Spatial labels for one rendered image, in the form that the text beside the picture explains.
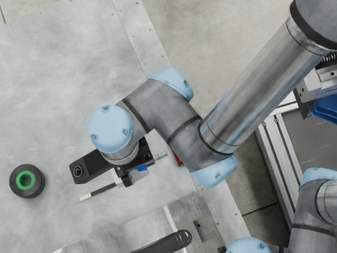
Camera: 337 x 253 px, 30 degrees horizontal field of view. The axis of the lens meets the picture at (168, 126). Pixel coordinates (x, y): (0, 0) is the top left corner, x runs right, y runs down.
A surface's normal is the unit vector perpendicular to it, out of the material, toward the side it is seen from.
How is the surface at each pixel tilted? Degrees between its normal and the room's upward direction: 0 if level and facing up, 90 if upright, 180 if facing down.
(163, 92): 4
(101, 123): 0
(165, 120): 33
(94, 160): 29
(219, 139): 54
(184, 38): 0
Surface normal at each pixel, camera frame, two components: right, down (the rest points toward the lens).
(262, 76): -0.59, 0.34
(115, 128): -0.05, -0.25
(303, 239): -0.52, -0.34
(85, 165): -0.49, -0.04
